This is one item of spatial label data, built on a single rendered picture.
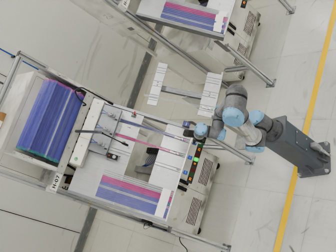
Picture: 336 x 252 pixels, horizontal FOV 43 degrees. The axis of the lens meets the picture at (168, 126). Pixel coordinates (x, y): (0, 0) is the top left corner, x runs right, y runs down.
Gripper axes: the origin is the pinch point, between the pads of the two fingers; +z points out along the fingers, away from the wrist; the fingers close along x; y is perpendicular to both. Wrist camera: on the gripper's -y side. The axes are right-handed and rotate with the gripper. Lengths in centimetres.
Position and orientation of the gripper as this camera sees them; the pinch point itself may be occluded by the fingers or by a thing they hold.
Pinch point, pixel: (194, 140)
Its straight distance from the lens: 293.1
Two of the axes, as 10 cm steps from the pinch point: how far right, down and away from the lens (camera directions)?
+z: 0.0, 2.6, 9.6
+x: 3.0, -9.2, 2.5
